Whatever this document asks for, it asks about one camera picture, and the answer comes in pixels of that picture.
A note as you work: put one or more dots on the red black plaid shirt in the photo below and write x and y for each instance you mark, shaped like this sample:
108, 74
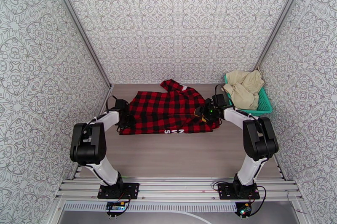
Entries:
158, 110

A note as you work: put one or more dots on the beige cloth garment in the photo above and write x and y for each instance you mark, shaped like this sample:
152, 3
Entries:
244, 86

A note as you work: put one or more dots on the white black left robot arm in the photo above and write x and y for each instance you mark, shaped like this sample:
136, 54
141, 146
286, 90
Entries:
105, 170

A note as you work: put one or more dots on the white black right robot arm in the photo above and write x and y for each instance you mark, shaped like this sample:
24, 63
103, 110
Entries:
247, 170

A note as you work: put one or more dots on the teal plastic basket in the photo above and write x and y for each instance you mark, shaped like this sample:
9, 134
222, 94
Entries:
264, 104

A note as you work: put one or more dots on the small circuit board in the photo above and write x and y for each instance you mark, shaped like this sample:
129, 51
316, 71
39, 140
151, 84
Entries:
243, 210
115, 207

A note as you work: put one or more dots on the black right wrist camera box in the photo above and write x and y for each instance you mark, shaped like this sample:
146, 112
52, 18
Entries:
219, 100

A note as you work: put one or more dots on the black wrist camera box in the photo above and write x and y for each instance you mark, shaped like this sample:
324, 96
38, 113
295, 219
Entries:
121, 104
219, 100

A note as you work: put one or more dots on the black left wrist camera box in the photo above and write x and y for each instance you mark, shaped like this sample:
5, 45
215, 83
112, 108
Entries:
121, 104

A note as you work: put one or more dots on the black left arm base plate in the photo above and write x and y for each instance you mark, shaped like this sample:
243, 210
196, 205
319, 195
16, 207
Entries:
131, 190

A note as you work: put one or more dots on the aluminium rail frame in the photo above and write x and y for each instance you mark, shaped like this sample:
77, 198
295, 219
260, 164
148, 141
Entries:
179, 186

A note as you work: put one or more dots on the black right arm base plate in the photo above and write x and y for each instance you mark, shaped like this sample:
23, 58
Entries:
223, 191

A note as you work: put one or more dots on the aluminium corner post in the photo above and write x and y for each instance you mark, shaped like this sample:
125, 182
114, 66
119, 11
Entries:
79, 27
279, 20

